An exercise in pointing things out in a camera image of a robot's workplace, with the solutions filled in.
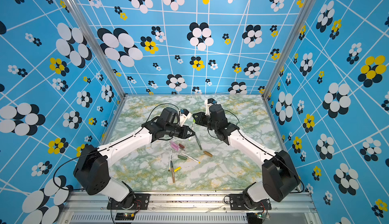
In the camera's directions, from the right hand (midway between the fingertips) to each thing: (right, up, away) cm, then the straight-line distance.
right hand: (193, 116), depth 81 cm
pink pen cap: (-12, -20, +11) cm, 25 cm away
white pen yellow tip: (-2, -25, +7) cm, 26 cm away
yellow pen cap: (-9, -30, +3) cm, 32 cm away
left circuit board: (-33, -48, -9) cm, 59 cm away
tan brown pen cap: (+8, -23, +8) cm, 25 cm away
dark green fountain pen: (+3, -18, +13) cm, 22 cm away
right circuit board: (+30, -46, -12) cm, 56 cm away
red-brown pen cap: (-9, -18, +12) cm, 24 cm away
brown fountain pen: (-11, -31, +2) cm, 33 cm away
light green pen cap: (+1, -3, -2) cm, 4 cm away
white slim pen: (-13, -26, +6) cm, 30 cm away
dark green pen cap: (-7, -25, +8) cm, 27 cm away
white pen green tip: (0, -6, -2) cm, 6 cm away
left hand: (+1, -8, -2) cm, 9 cm away
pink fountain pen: (-14, -17, +13) cm, 26 cm away
